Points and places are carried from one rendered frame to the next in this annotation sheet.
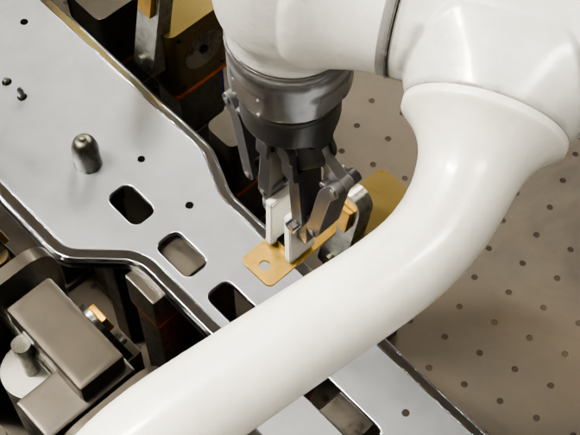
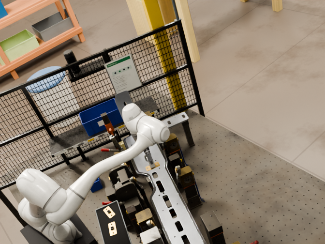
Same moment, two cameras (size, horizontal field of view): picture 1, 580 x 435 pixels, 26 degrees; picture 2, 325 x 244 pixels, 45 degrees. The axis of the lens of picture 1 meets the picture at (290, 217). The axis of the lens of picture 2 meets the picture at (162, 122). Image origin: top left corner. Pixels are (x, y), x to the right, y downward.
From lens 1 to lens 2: 1.44 m
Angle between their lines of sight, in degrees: 31
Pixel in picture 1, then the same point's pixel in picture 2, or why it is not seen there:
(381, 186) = (186, 168)
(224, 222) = (163, 171)
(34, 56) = not seen: hidden behind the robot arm
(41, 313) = (121, 172)
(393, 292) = (126, 154)
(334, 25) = (132, 126)
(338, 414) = (168, 203)
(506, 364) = (220, 213)
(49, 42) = not seen: hidden behind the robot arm
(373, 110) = (215, 165)
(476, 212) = (137, 147)
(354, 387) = (171, 198)
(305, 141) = not seen: hidden behind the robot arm
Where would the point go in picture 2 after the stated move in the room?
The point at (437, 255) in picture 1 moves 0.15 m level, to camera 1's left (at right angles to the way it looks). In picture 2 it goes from (131, 151) to (106, 147)
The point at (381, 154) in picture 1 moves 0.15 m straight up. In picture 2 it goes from (214, 173) to (210, 159)
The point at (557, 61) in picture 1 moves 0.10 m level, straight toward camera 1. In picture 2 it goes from (148, 130) to (134, 144)
